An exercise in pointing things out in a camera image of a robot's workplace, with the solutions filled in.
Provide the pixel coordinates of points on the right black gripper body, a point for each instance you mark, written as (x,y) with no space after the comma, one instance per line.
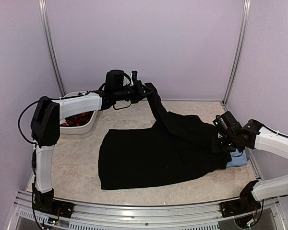
(229,143)

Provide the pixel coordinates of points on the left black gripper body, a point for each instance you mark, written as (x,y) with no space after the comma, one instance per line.
(135,94)

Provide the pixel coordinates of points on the black long sleeve shirt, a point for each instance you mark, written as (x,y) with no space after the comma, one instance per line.
(175,149)

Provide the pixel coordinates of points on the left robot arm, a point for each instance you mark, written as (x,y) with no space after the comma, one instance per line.
(50,112)

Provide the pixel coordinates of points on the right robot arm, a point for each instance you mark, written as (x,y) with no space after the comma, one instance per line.
(258,138)

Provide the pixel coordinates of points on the light blue folded shirt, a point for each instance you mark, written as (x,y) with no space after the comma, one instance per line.
(237,159)

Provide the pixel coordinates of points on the red black plaid shirt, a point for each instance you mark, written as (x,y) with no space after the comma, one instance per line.
(77,120)

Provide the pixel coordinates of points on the white plastic bin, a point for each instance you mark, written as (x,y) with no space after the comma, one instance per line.
(78,112)

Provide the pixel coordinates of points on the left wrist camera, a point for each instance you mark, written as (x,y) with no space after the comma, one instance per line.
(133,76)

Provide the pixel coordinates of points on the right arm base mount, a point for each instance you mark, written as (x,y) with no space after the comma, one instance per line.
(244,204)

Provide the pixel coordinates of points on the right aluminium corner post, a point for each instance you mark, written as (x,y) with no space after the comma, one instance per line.
(238,51)

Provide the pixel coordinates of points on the aluminium corner post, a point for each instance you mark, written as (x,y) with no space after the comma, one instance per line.
(51,51)
(238,51)

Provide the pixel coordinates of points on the aluminium front rail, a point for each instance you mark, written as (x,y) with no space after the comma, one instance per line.
(93,216)

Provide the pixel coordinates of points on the left aluminium corner post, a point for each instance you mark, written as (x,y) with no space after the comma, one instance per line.
(51,51)

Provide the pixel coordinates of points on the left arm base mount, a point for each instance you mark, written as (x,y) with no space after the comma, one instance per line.
(54,207)

